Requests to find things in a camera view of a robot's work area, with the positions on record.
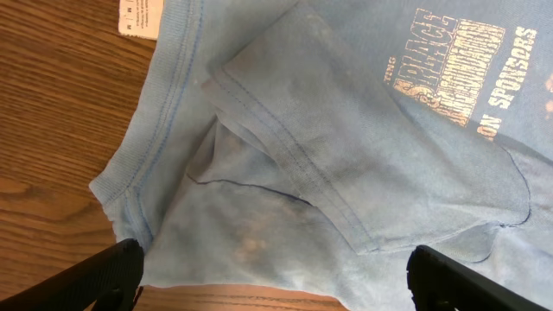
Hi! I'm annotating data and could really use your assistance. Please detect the light blue t-shirt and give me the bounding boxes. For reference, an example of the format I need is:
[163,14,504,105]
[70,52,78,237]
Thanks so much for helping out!
[90,0,552,310]

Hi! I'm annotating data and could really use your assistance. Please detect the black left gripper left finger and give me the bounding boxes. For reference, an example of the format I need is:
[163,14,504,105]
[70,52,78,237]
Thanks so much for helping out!
[1,238,144,311]

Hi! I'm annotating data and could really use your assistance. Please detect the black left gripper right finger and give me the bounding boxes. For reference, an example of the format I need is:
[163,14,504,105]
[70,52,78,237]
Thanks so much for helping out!
[407,245,546,311]

